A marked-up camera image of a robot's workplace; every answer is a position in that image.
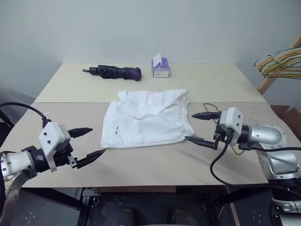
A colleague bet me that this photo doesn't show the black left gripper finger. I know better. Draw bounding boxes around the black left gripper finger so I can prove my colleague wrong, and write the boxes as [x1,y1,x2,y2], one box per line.
[76,148,107,170]
[67,127,94,139]

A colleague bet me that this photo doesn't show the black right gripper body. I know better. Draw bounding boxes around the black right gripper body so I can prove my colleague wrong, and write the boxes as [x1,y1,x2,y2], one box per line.
[213,112,233,150]

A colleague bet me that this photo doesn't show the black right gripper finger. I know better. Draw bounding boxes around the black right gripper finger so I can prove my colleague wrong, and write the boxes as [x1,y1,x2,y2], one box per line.
[184,136,218,150]
[191,112,222,121]

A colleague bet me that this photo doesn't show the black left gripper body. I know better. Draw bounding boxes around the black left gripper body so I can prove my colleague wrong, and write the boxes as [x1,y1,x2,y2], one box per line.
[53,140,79,169]

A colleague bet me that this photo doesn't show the thin wire clothes hanger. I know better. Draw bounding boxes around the thin wire clothes hanger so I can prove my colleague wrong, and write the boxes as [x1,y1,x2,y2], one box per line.
[203,102,257,156]

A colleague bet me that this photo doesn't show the white shorts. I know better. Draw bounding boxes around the white shorts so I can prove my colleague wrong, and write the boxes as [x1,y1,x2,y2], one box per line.
[100,89,196,150]

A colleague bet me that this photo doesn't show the black dotted panel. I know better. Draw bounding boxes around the black dotted panel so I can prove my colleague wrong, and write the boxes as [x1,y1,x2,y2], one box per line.
[218,188,282,226]
[21,188,82,226]

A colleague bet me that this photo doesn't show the wooden clothes rack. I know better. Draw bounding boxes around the wooden clothes rack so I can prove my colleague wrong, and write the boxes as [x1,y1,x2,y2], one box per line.
[257,32,301,95]

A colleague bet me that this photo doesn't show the dark rounded shape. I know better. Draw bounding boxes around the dark rounded shape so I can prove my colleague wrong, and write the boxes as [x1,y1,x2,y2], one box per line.
[110,197,142,226]
[168,204,196,226]

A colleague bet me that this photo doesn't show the purple white tissue box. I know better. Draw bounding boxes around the purple white tissue box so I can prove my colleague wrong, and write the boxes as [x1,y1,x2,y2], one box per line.
[150,53,171,79]

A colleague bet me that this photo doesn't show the folded dark purple umbrella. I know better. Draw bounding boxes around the folded dark purple umbrella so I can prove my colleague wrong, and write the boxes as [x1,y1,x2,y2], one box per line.
[82,65,143,82]

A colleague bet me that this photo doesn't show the brown wooden box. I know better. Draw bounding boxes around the brown wooden box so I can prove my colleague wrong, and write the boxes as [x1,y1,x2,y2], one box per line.
[270,105,301,140]

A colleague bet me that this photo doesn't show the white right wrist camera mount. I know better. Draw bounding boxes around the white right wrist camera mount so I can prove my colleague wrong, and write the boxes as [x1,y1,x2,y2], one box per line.
[220,106,244,145]

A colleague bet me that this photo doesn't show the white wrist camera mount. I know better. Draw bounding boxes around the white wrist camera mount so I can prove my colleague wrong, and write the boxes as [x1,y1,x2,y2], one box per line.
[38,121,71,173]
[220,106,244,145]

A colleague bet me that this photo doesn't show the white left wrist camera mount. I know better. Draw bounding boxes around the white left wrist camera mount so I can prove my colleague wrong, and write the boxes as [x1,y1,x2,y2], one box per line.
[38,121,71,173]

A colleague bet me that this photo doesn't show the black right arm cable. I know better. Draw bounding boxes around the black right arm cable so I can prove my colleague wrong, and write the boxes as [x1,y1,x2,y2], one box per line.
[210,131,301,189]

